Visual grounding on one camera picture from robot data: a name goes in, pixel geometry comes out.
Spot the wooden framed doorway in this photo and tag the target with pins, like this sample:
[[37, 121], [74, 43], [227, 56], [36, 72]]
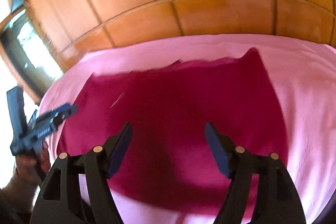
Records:
[[25, 49]]

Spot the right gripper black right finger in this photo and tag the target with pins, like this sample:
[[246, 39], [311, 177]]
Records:
[[263, 179]]

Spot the left forearm brown sleeve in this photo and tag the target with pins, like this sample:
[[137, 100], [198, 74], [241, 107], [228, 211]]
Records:
[[17, 200]]

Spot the maroon red garment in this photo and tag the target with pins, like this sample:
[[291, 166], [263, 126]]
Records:
[[169, 163]]

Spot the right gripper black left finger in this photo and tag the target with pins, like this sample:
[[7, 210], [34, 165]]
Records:
[[76, 189]]

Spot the pink bed sheet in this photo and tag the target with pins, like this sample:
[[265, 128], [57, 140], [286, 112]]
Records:
[[303, 75]]

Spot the person's left hand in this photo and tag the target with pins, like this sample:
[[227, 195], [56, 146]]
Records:
[[26, 165]]

